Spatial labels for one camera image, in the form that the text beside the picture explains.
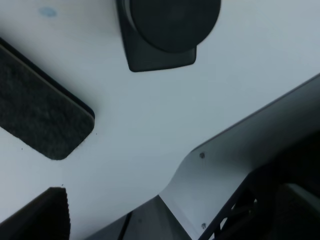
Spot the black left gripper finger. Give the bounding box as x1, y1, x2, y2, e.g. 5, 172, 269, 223
0, 187, 71, 240

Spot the black felt whiteboard eraser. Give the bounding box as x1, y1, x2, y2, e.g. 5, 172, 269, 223
0, 39, 95, 161

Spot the dark green pump bottle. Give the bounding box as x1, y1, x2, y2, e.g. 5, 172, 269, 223
115, 0, 222, 73

